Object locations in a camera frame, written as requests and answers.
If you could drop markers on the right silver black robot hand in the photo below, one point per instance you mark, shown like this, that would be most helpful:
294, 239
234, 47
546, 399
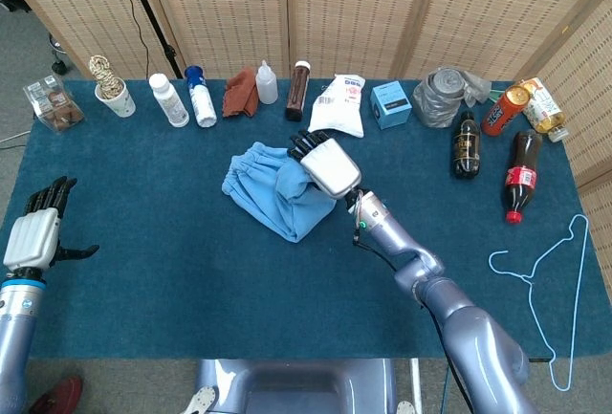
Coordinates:
330, 165

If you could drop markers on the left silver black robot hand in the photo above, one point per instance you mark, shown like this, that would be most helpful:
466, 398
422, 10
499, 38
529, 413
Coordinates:
31, 239

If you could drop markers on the teal table mat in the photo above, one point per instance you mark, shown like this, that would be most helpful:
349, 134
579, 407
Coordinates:
167, 289

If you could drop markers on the clear box of cookies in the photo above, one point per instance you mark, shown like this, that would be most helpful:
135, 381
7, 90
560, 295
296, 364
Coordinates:
55, 105

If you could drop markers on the red shoe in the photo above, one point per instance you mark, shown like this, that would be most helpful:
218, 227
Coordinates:
59, 395

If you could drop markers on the black tripod stand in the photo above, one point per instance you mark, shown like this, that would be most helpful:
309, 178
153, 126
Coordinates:
153, 22

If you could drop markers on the cola bottle red label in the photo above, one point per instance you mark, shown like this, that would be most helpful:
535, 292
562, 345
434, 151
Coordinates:
522, 175

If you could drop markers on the black soda bottle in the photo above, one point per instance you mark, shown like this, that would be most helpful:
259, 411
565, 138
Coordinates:
466, 146

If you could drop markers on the grey garbage bag roll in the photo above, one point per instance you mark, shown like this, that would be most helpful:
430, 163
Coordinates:
440, 98

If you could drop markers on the clear squeeze wash bottle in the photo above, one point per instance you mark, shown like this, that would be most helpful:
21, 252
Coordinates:
267, 86

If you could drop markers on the brown cloth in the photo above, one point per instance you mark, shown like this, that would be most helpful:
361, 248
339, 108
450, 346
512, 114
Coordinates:
239, 96

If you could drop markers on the tall white plastic bottle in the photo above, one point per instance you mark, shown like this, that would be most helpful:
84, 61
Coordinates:
169, 103

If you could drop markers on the orange soda bottle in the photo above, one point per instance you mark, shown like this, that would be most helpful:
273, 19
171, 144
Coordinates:
502, 113

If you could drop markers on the brown rectangular jar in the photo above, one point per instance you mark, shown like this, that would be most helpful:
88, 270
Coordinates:
297, 93

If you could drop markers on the white plastic packet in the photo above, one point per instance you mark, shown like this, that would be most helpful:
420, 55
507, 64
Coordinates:
337, 108

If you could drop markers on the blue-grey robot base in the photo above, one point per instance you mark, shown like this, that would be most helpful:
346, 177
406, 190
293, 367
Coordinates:
291, 385

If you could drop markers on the white bottle with blue cap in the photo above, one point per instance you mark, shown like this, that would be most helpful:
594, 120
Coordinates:
201, 101

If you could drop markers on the bamboo folding screen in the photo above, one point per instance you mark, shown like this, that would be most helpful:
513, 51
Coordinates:
354, 7

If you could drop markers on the white paper cup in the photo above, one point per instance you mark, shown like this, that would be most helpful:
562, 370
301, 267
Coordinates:
119, 103

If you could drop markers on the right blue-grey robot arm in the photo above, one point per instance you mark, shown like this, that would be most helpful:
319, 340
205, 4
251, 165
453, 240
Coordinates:
454, 313

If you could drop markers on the yellow tea bottle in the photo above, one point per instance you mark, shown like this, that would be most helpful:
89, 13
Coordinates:
545, 108

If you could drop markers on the light blue sweatpants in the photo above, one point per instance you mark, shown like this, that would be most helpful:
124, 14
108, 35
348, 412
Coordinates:
263, 194

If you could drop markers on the small light blue box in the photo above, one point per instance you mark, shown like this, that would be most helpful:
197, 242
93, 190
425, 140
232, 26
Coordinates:
392, 108

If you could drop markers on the black rolling stool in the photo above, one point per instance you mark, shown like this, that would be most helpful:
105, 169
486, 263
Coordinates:
58, 53

